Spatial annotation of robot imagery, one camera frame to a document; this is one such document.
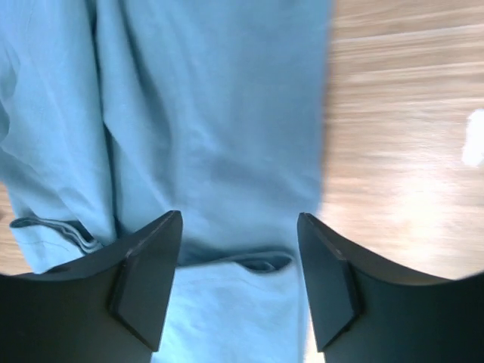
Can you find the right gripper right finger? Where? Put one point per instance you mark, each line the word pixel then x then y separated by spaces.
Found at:
pixel 366 308

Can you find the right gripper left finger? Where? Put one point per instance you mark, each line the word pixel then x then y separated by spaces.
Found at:
pixel 108 306

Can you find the blue-grey t-shirt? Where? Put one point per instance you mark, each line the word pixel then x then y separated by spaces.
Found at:
pixel 116 112

